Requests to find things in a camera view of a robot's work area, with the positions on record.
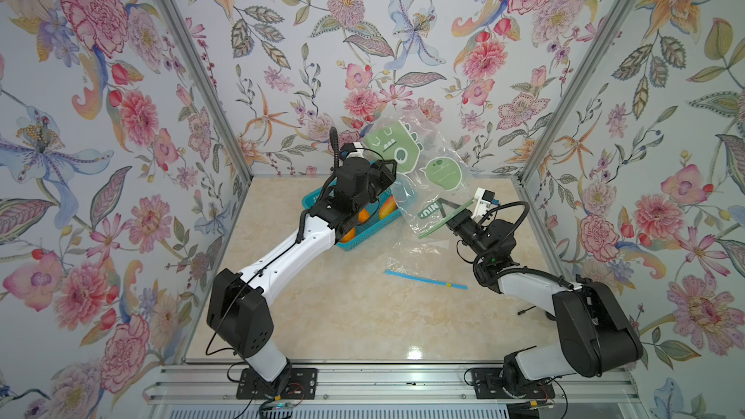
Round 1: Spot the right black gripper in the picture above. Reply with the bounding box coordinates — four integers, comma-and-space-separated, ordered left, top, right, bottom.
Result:
440, 200, 493, 267

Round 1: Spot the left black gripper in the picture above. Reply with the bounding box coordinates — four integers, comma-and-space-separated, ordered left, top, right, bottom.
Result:
349, 158, 396, 213

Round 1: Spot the green printed zip-top bag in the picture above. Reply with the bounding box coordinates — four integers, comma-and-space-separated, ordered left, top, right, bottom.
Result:
363, 110, 475, 239

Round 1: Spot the large orange mango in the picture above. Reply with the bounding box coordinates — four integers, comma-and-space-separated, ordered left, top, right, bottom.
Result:
340, 228, 356, 244

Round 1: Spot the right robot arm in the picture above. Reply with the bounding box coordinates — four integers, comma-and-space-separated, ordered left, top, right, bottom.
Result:
445, 201, 643, 397

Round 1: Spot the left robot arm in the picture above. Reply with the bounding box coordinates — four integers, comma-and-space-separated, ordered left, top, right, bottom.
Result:
207, 154, 397, 394

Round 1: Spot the middle orange mango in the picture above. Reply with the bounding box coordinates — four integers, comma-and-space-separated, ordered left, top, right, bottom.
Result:
358, 209, 372, 224

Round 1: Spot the red yellow mango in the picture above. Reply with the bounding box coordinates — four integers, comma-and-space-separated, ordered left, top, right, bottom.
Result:
378, 196, 398, 220

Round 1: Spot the clear blue-zipper bag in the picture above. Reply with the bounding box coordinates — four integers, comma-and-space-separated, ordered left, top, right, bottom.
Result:
386, 235, 471, 290

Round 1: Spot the teal plastic basket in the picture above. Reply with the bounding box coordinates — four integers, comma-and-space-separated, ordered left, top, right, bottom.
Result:
337, 191, 402, 251

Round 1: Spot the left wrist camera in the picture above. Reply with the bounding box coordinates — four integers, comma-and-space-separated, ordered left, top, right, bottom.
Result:
340, 143, 367, 160

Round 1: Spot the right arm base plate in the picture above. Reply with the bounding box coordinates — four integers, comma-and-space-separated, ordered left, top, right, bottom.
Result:
464, 368, 556, 401

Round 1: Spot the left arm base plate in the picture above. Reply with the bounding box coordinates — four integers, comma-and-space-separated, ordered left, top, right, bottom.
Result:
236, 368, 318, 401

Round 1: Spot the aluminium front rail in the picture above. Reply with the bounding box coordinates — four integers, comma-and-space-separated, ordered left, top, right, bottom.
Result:
142, 363, 649, 418

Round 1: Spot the left corner aluminium post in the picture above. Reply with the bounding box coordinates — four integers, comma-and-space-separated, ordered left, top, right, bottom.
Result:
130, 0, 254, 182

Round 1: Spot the corner aluminium post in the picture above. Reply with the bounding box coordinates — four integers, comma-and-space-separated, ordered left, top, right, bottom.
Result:
517, 0, 665, 184
130, 0, 254, 182

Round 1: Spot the right corner aluminium post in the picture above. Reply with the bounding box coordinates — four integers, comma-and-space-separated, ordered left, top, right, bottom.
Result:
517, 0, 665, 184

